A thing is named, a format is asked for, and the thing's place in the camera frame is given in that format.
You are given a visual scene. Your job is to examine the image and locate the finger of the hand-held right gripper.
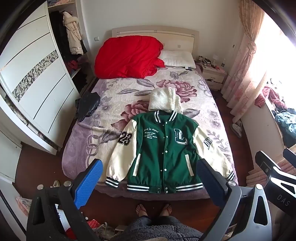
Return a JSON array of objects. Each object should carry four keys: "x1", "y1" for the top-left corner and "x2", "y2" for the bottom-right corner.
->
[
  {"x1": 282, "y1": 148, "x2": 296, "y2": 163},
  {"x1": 255, "y1": 151, "x2": 296, "y2": 216}
]

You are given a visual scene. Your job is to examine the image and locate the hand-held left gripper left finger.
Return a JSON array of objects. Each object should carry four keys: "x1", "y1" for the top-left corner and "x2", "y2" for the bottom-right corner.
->
[{"x1": 26, "y1": 159, "x2": 103, "y2": 241}]

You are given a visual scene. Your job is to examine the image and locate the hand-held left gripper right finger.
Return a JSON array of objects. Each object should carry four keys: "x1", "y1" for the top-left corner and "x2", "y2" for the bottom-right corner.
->
[{"x1": 196, "y1": 159, "x2": 272, "y2": 241}]

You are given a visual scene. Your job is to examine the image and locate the green varsity jacket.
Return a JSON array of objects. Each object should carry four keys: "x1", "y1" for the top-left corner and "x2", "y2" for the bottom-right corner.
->
[{"x1": 105, "y1": 110, "x2": 235, "y2": 194}]

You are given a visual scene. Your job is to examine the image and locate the pile of clothes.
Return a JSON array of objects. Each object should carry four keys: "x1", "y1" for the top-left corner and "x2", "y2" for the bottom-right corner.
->
[{"x1": 254, "y1": 81, "x2": 296, "y2": 149}]

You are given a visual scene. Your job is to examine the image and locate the red folded clothes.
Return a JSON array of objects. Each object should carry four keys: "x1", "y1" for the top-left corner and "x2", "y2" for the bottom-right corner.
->
[{"x1": 66, "y1": 59, "x2": 80, "y2": 71}]

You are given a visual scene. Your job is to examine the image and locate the dark hanging clothes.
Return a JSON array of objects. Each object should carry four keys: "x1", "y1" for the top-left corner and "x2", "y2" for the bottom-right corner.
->
[{"x1": 50, "y1": 10, "x2": 70, "y2": 63}]

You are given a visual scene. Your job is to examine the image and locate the red patterned packet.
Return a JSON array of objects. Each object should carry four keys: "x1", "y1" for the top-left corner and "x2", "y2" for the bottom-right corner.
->
[{"x1": 87, "y1": 219, "x2": 101, "y2": 230}]

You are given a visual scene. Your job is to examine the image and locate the white slipper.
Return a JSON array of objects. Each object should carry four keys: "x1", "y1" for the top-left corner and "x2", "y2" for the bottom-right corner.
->
[{"x1": 231, "y1": 122, "x2": 243, "y2": 138}]

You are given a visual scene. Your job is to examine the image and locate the person's right foot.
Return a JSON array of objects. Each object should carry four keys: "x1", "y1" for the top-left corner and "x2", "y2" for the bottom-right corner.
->
[{"x1": 161, "y1": 203, "x2": 173, "y2": 217}]

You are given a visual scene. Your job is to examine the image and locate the person's foot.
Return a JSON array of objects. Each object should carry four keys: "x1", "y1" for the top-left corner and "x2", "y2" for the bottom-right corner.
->
[
  {"x1": 135, "y1": 203, "x2": 147, "y2": 217},
  {"x1": 161, "y1": 203, "x2": 173, "y2": 217}
]

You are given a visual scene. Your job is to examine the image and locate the person's left foot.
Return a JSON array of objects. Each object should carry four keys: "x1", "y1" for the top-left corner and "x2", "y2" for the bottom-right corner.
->
[{"x1": 135, "y1": 203, "x2": 147, "y2": 217}]

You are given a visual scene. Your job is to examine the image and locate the person's grey fleece clothing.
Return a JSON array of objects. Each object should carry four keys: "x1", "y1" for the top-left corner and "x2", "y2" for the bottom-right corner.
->
[{"x1": 124, "y1": 215, "x2": 204, "y2": 241}]

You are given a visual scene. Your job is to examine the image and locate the pink patterned bag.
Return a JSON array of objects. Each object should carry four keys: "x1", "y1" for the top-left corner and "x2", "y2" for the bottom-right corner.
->
[{"x1": 16, "y1": 196, "x2": 32, "y2": 216}]

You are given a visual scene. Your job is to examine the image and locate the floral bed blanket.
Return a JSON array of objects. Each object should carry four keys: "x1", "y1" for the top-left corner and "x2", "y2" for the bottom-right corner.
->
[{"x1": 62, "y1": 65, "x2": 238, "y2": 200}]

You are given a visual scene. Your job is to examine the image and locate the black cloth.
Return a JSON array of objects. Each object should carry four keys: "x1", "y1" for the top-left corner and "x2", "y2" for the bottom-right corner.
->
[{"x1": 75, "y1": 91, "x2": 101, "y2": 123}]

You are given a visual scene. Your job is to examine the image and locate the white knit sweater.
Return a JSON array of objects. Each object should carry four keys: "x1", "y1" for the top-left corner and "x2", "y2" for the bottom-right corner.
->
[{"x1": 148, "y1": 87, "x2": 183, "y2": 114}]

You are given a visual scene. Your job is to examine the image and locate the pink floral curtain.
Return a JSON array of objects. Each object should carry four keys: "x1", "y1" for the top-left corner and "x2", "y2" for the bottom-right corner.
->
[{"x1": 221, "y1": 0, "x2": 266, "y2": 123}]

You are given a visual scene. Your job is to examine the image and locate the white sliding-door wardrobe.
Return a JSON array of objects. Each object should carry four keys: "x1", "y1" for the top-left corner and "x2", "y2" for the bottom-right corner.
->
[{"x1": 0, "y1": 0, "x2": 97, "y2": 156}]

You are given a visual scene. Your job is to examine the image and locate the white nightstand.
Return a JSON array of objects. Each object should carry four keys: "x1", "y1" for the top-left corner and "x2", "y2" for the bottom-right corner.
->
[{"x1": 199, "y1": 62, "x2": 228, "y2": 91}]

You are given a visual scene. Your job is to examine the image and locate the nightstand clutter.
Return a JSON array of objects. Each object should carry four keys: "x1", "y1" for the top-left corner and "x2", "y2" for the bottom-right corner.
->
[{"x1": 196, "y1": 55, "x2": 226, "y2": 69}]

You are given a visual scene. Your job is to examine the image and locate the white pillow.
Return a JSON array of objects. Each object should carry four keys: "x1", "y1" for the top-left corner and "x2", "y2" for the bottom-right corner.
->
[{"x1": 159, "y1": 50, "x2": 196, "y2": 69}]

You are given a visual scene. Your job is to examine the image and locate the red quilt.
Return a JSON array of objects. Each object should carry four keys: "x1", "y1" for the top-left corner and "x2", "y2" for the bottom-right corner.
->
[{"x1": 94, "y1": 35, "x2": 165, "y2": 79}]

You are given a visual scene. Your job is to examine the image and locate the cream bed headboard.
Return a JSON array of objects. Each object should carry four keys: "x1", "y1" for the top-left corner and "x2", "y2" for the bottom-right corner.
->
[{"x1": 112, "y1": 25, "x2": 200, "y2": 61}]

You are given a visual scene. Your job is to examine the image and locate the beige hanging coat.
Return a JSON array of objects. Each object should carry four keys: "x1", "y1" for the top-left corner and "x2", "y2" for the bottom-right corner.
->
[{"x1": 62, "y1": 11, "x2": 84, "y2": 55}]

